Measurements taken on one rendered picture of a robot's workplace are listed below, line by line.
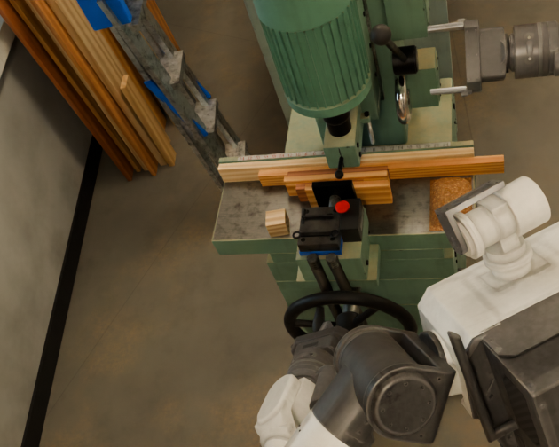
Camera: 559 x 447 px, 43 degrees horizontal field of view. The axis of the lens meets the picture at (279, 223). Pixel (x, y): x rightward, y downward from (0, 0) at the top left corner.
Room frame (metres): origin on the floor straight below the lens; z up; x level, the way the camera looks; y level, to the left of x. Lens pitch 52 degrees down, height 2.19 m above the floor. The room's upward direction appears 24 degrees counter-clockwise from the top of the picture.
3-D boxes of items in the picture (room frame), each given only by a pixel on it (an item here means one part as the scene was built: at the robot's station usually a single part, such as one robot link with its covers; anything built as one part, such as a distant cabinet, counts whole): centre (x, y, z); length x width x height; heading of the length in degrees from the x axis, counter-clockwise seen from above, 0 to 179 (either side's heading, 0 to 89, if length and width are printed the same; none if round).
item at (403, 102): (1.12, -0.37, 1.02); 0.12 x 0.03 x 0.12; 153
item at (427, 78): (1.15, -0.43, 1.02); 0.09 x 0.07 x 0.12; 63
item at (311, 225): (0.89, -0.10, 0.99); 0.13 x 0.11 x 0.06; 63
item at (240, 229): (0.97, -0.13, 0.87); 0.61 x 0.30 x 0.06; 63
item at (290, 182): (1.04, -0.16, 0.93); 0.24 x 0.01 x 0.06; 63
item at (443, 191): (0.88, -0.36, 0.92); 0.14 x 0.09 x 0.04; 153
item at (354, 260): (0.90, -0.09, 0.91); 0.15 x 0.14 x 0.09; 63
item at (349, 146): (1.07, -0.21, 1.03); 0.14 x 0.07 x 0.09; 153
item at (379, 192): (1.00, -0.17, 0.93); 0.19 x 0.02 x 0.07; 63
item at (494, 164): (1.03, -0.25, 0.92); 0.56 x 0.02 x 0.04; 63
